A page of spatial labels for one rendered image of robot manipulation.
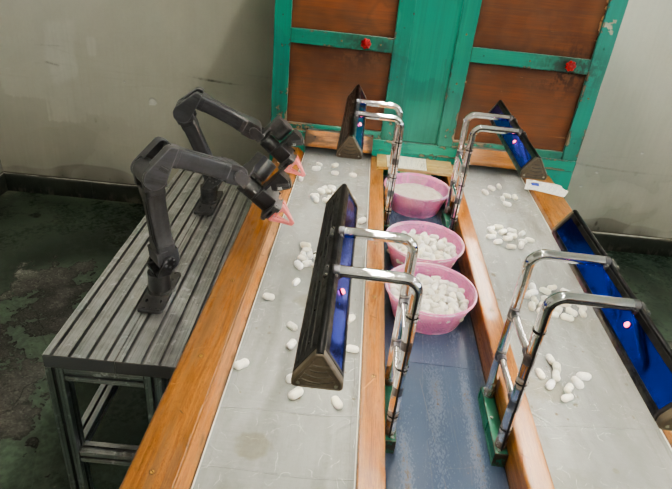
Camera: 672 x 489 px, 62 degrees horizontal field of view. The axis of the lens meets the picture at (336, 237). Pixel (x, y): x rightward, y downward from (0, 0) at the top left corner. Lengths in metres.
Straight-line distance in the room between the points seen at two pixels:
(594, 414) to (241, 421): 0.80
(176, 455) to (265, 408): 0.22
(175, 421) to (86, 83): 2.64
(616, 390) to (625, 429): 0.13
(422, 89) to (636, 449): 1.61
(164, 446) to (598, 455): 0.89
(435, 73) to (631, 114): 1.49
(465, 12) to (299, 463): 1.82
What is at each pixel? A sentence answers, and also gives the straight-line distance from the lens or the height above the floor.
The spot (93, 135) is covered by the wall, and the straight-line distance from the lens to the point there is 3.68.
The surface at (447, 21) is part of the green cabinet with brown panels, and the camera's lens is 2.43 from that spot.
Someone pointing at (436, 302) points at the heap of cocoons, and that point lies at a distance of 1.67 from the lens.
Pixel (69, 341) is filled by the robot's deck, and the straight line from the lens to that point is 1.60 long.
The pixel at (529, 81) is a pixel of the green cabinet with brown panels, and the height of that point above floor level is 1.16.
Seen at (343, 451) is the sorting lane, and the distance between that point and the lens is 1.20.
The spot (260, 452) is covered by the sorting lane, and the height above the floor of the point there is 0.74.
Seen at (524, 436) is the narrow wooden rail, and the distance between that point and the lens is 1.30.
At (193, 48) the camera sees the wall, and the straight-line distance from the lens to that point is 3.32.
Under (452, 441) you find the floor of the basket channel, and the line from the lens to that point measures 1.36.
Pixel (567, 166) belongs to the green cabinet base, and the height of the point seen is 0.81.
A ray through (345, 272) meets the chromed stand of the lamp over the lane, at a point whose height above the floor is 1.12.
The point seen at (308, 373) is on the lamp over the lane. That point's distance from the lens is 0.87.
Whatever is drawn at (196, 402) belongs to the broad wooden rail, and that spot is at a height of 0.76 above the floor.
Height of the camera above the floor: 1.66
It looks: 29 degrees down
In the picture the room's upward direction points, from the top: 6 degrees clockwise
